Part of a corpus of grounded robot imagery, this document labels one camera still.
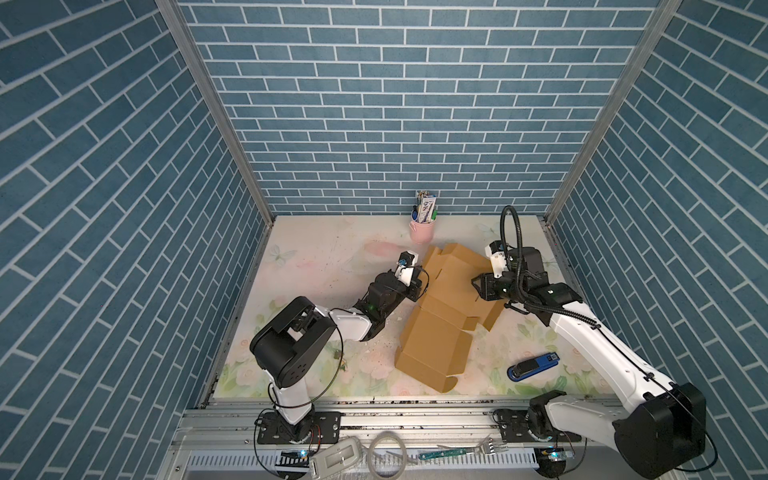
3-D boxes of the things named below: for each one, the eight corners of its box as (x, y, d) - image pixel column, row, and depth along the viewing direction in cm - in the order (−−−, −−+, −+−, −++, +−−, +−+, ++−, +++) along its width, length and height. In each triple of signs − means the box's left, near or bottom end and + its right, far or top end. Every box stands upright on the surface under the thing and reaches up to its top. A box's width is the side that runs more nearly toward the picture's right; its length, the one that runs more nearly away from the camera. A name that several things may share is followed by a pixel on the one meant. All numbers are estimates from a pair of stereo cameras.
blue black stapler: (510, 382, 83) (516, 376, 79) (504, 370, 85) (509, 364, 81) (553, 367, 86) (561, 361, 82) (546, 356, 88) (554, 349, 84)
